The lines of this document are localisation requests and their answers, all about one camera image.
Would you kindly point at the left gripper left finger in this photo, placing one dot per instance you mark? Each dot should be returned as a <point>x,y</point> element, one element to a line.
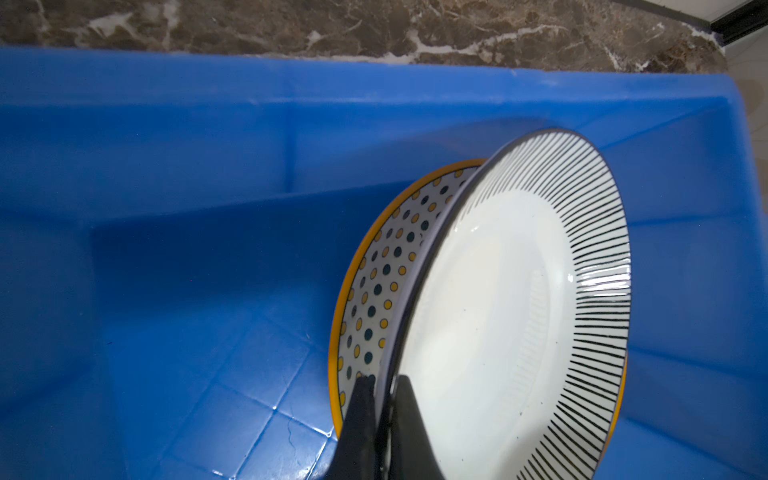
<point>355,454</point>

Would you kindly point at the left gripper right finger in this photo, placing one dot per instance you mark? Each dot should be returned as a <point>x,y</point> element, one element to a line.
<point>411,456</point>

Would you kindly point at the yellow rimmed polka dot plate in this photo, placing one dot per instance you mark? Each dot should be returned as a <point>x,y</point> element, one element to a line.
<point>587,414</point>

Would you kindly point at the black striped white plate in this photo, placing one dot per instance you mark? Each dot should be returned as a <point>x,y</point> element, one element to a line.
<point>486,329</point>

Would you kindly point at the blue plastic bin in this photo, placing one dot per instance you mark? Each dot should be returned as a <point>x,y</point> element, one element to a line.
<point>175,231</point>

